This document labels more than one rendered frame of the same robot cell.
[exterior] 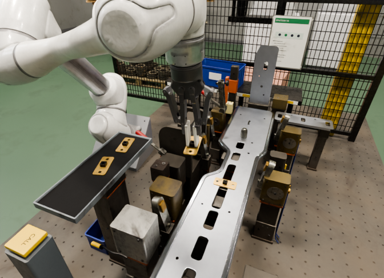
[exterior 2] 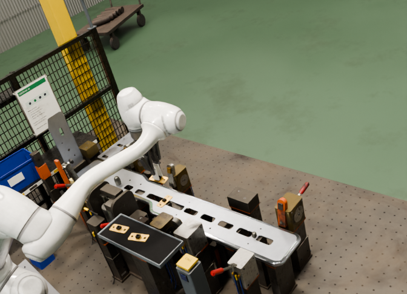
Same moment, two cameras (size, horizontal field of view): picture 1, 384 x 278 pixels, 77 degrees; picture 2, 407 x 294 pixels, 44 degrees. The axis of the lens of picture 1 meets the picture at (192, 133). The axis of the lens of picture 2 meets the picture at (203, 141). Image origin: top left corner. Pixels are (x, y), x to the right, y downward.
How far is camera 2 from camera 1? 176 cm
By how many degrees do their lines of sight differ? 53
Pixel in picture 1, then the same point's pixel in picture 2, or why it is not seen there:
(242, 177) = (163, 192)
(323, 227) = (201, 186)
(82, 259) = not seen: outside the picture
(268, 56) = (59, 123)
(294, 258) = not seen: hidden behind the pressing
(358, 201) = (191, 161)
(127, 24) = (183, 117)
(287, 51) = (45, 112)
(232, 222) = (197, 201)
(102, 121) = (33, 279)
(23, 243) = (190, 261)
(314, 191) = not seen: hidden behind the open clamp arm
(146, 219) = (189, 222)
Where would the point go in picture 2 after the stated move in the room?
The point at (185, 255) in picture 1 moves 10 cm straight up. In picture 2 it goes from (210, 224) to (205, 207)
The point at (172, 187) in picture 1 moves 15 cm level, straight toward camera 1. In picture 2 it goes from (165, 216) to (197, 215)
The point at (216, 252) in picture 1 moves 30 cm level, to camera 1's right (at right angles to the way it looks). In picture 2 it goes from (213, 211) to (230, 170)
